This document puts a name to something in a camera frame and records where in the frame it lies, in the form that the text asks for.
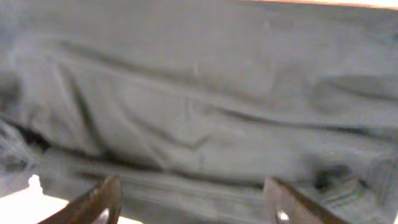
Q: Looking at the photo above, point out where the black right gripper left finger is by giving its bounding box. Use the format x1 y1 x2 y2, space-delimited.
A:
39 175 121 224

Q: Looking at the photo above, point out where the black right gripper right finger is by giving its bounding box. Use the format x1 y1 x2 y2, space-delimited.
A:
264 177 348 224

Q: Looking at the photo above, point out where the black t-shirt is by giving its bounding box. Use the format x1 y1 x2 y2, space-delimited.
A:
1 0 397 223

